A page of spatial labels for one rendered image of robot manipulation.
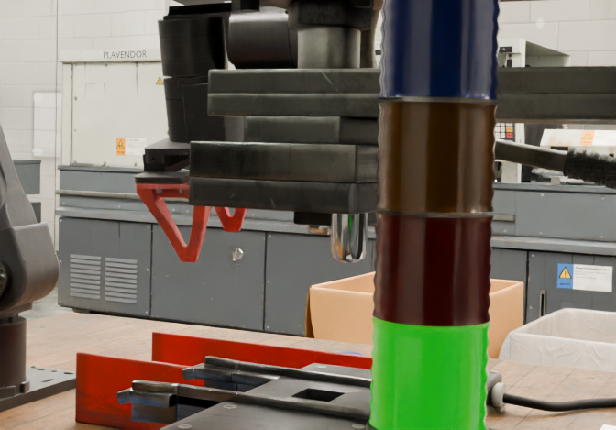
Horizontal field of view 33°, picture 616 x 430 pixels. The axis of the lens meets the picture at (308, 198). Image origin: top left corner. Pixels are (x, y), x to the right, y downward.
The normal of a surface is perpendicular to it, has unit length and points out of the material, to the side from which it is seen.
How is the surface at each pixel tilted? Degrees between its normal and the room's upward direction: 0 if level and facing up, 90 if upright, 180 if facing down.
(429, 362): 76
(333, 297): 89
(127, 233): 90
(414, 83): 104
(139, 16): 90
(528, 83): 90
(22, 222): 70
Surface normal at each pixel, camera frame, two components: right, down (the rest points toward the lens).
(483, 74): 0.62, -0.18
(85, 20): -0.47, 0.04
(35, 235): 0.93, -0.30
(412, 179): -0.47, 0.28
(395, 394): -0.57, -0.22
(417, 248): -0.35, -0.21
